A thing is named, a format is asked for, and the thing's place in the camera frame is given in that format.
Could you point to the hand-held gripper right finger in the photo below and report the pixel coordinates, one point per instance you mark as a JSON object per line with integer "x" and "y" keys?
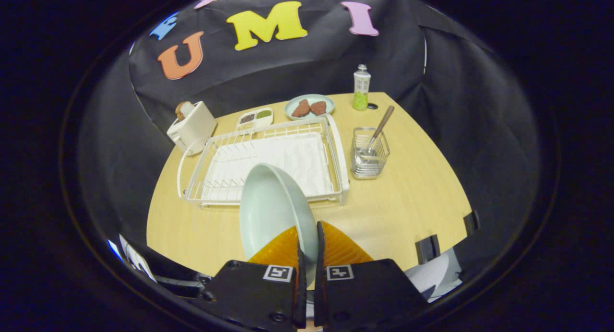
{"x": 319, "y": 293}

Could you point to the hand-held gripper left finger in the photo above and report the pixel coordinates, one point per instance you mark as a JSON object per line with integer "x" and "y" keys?
{"x": 302, "y": 298}

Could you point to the large pale green plate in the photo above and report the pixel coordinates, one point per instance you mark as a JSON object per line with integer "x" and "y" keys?
{"x": 273, "y": 212}

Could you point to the white divided condiment dish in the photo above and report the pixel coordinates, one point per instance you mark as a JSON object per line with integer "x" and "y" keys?
{"x": 254, "y": 122}

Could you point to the small pale green plate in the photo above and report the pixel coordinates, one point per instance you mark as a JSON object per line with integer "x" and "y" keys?
{"x": 328, "y": 101}

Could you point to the black table clamp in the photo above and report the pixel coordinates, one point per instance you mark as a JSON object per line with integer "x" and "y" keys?
{"x": 471, "y": 222}
{"x": 427, "y": 249}

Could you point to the white drain tray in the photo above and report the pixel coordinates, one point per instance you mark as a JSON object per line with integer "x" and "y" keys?
{"x": 288, "y": 159}

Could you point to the brown meat patty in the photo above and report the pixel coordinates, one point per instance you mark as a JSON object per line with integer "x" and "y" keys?
{"x": 318, "y": 107}
{"x": 301, "y": 108}

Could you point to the white toaster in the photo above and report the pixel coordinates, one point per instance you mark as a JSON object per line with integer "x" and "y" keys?
{"x": 196, "y": 125}

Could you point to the green drink bottle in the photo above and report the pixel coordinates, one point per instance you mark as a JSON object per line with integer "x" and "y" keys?
{"x": 361, "y": 87}

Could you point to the brown bread slice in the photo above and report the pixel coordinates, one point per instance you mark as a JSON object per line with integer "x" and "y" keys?
{"x": 180, "y": 111}

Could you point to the black backdrop cloth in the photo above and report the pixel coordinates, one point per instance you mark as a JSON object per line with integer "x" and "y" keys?
{"x": 288, "y": 68}

